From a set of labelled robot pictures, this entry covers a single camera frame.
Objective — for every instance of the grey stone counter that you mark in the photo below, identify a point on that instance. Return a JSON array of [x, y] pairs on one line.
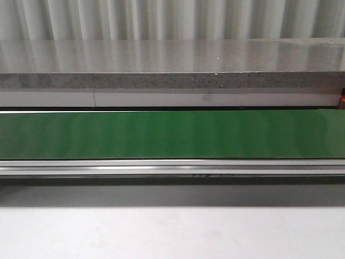
[[164, 74]]

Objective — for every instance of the green conveyor belt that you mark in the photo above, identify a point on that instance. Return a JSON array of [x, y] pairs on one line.
[[254, 134]]

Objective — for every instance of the white pleated curtain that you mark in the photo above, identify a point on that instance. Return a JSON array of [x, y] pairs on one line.
[[187, 20]]

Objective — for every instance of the red plastic bin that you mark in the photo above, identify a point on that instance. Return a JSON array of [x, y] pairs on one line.
[[342, 100]]

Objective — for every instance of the aluminium conveyor frame rail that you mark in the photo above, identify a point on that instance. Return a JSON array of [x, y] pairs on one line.
[[173, 172]]

